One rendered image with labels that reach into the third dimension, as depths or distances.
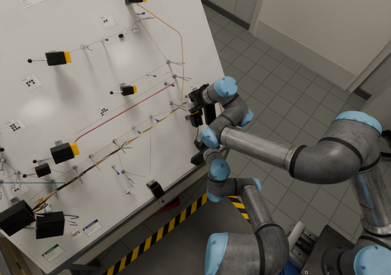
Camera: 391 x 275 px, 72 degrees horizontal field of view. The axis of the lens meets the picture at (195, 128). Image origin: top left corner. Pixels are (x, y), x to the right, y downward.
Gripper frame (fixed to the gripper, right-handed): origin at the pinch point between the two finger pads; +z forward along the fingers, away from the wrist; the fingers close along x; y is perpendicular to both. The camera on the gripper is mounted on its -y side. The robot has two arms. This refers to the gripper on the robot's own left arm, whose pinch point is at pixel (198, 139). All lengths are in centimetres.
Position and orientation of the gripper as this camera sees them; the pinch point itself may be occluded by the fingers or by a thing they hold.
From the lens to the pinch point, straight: 135.9
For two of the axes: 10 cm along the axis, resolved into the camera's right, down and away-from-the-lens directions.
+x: -8.3, -4.2, -3.7
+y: 5.2, -8.2, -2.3
